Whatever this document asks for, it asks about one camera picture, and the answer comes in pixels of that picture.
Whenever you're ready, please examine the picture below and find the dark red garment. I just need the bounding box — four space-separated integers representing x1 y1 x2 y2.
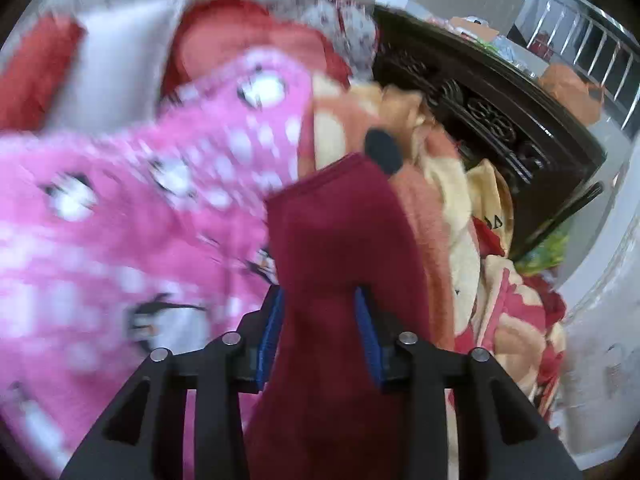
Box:
245 152 456 480

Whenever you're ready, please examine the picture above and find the orange floral fleece blanket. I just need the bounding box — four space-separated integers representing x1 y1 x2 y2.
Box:
300 72 568 480

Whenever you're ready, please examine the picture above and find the orange bag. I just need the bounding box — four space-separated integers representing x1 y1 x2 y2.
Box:
540 62 606 126

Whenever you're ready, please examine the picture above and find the metal railing rack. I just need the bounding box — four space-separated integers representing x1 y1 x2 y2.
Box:
515 0 640 136

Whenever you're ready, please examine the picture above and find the green cloth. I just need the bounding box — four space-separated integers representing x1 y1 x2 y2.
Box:
520 230 571 273

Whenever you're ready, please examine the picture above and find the white pillow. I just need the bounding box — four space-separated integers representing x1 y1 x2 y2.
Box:
45 0 186 133

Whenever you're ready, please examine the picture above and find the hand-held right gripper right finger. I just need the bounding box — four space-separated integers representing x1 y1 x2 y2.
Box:
354 286 583 480

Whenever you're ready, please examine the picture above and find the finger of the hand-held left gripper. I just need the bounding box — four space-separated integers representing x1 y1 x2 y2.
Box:
364 129 403 176

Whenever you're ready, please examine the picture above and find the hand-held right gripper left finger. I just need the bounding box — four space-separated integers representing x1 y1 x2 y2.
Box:
60 285 286 480

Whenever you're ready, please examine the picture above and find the pink penguin print blanket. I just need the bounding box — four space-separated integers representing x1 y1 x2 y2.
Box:
0 52 316 480

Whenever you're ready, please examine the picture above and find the red heart-shaped pillow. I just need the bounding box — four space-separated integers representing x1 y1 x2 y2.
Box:
160 0 351 101
0 15 83 131

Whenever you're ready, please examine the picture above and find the dark carved wooden cabinet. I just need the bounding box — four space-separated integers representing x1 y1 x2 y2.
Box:
372 5 608 261

